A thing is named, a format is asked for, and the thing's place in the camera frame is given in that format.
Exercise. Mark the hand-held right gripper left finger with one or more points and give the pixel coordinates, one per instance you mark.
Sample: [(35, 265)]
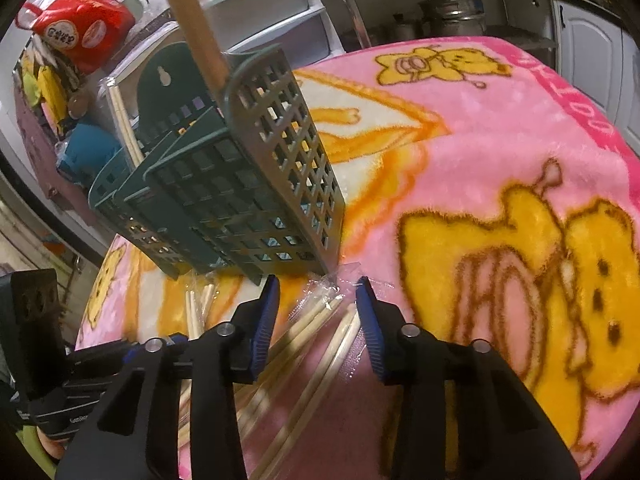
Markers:
[(263, 320)]

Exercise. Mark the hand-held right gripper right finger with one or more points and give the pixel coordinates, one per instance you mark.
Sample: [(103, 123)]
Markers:
[(370, 330)]

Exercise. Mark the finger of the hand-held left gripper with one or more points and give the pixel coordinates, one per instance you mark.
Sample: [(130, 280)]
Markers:
[(100, 350), (90, 377)]

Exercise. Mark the pile of chopsticks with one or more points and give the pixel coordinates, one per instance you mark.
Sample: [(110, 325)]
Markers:
[(300, 335)]

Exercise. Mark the green plastic utensil basket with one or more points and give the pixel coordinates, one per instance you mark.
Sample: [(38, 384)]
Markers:
[(225, 175)]

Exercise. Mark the bare wooden chopstick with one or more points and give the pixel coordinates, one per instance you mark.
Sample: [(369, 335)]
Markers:
[(187, 15)]

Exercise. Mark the person's left forearm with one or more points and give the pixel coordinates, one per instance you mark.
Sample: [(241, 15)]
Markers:
[(37, 460)]

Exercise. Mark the pink hanging garment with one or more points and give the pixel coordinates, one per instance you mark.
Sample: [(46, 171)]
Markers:
[(47, 165)]

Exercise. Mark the blue bag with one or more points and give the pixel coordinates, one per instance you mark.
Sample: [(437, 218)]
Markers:
[(87, 152)]

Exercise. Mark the pink printed blanket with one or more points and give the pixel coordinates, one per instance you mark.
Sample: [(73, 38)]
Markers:
[(475, 160)]

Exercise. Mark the pale wooden chopstick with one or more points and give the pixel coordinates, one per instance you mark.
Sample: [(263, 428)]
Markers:
[(119, 115), (129, 132)]

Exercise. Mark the yellow hanging garments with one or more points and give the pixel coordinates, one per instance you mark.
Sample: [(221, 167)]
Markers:
[(50, 87)]

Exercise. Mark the red fabric bag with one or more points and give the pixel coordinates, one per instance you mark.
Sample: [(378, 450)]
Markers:
[(85, 30)]

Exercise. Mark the small steel pot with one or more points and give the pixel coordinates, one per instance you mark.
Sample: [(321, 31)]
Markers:
[(405, 27)]

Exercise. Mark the white plastic drawer unit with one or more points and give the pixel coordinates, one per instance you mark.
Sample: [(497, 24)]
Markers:
[(295, 15)]

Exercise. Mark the large steel pot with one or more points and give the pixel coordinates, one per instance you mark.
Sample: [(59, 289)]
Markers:
[(452, 17)]

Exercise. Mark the metal kitchen shelf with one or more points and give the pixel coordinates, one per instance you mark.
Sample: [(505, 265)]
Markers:
[(520, 35)]

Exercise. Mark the white kitchen cabinet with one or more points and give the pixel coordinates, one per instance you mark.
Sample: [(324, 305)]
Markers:
[(590, 55)]

